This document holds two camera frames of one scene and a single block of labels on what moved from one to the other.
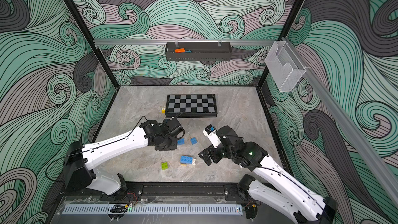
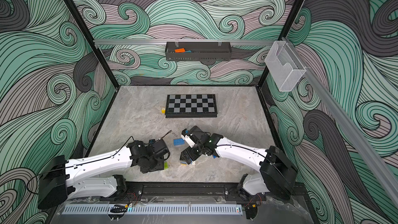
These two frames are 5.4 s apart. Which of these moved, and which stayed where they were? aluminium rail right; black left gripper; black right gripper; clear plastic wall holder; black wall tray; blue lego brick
Moved: black right gripper; black left gripper
Stayed: clear plastic wall holder; black wall tray; blue lego brick; aluminium rail right
